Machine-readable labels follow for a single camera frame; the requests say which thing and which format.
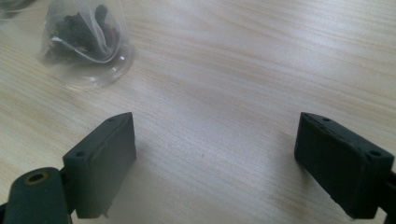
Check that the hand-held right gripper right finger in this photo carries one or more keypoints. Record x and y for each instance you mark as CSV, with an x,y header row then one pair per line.
x,y
341,165

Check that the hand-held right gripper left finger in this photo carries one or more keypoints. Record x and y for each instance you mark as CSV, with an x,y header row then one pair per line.
x,y
99,165

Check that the mesh tea bag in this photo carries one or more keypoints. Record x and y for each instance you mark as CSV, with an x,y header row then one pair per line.
x,y
79,34

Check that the white storage container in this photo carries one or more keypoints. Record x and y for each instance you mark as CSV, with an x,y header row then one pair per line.
x,y
12,7

